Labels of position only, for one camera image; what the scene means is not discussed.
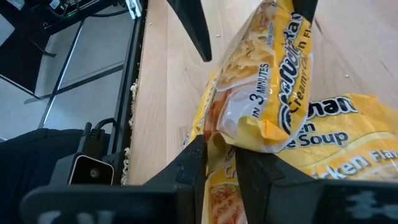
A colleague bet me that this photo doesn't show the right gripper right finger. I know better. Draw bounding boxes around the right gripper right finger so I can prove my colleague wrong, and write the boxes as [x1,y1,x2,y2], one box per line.
[235,147,325,224]

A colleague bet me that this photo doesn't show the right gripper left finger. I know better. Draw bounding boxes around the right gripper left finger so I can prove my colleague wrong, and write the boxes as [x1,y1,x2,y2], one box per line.
[142,134,208,224]

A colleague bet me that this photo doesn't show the plain black floor mat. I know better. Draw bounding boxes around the plain black floor mat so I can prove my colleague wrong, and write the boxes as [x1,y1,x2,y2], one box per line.
[0,12,58,96]

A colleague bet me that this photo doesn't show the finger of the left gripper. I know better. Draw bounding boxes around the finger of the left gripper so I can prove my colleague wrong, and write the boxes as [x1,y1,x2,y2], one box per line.
[166,0,213,62]
[292,0,320,23]

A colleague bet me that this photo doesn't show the spilled dry noodle crumbs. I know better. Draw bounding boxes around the spilled dry noodle crumbs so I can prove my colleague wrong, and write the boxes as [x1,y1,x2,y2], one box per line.
[119,79,140,187]

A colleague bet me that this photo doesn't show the table-level camera box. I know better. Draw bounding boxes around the table-level camera box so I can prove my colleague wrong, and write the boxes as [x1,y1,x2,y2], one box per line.
[49,121,116,187]

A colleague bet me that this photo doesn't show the silver metal bracket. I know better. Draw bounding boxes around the silver metal bracket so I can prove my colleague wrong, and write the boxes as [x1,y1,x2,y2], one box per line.
[125,0,143,20]

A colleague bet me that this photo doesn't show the yellow Creamy Chicken ramen pack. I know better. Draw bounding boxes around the yellow Creamy Chicken ramen pack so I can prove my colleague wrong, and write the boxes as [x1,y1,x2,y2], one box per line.
[183,93,398,224]
[205,0,315,155]

